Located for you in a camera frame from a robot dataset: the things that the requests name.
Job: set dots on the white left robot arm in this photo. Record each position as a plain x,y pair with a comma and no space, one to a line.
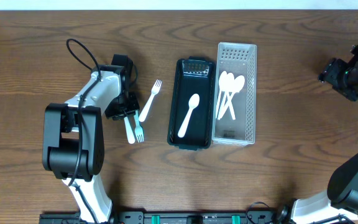
73,145

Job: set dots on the white plastic spoon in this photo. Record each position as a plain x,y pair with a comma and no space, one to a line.
192,103
229,90
237,87

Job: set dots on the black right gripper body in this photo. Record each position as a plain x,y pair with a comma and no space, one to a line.
343,77

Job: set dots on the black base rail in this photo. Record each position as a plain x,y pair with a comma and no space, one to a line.
252,216

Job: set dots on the mint green plastic fork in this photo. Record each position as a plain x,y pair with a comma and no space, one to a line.
139,132

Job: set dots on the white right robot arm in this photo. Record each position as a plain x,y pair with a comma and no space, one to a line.
339,202

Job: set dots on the white plastic fork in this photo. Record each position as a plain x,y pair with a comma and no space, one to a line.
129,131
154,91

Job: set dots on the dark green plastic basket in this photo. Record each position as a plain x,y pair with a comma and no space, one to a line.
192,75

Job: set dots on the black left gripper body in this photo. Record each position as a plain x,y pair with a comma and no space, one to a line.
125,104

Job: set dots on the clear perforated plastic basket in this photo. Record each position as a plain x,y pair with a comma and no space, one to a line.
239,59

